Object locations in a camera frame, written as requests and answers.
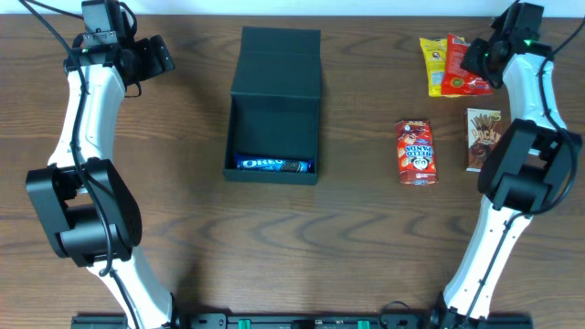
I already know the red snack bag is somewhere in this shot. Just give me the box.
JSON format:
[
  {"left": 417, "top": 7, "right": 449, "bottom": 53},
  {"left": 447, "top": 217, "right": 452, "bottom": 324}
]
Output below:
[{"left": 441, "top": 34, "right": 493, "bottom": 97}]

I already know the yellow snack bag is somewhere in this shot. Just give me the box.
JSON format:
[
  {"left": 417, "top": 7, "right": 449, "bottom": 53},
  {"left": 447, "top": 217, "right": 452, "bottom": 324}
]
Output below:
[{"left": 420, "top": 37, "right": 461, "bottom": 98}]

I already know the black gift box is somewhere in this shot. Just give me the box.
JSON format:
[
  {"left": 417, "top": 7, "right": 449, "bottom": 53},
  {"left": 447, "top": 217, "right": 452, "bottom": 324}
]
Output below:
[{"left": 223, "top": 27, "right": 322, "bottom": 186}]

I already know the blue Oreo cookie pack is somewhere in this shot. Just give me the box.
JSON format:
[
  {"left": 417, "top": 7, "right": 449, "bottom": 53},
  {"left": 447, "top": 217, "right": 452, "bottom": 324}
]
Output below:
[{"left": 234, "top": 154, "right": 314, "bottom": 173}]

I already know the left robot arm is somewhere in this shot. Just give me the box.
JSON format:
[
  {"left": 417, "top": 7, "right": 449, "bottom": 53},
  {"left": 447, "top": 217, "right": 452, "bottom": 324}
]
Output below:
[{"left": 26, "top": 1, "right": 188, "bottom": 328}]

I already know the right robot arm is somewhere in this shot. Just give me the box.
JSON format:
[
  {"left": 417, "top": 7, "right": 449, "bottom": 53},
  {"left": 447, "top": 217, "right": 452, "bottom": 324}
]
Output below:
[{"left": 425, "top": 1, "right": 582, "bottom": 329}]

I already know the brown Pocky box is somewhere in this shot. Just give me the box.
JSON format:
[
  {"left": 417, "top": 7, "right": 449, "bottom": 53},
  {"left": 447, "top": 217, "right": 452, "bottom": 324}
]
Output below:
[{"left": 465, "top": 108, "right": 503, "bottom": 172}]

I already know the red Hello Panda box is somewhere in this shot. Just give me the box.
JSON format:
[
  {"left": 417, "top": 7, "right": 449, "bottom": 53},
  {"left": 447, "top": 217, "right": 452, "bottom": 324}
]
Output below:
[{"left": 395, "top": 120, "right": 438, "bottom": 186}]

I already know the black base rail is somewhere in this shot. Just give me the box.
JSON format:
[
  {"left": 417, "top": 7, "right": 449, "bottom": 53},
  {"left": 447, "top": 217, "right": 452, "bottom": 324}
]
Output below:
[{"left": 70, "top": 313, "right": 535, "bottom": 329}]

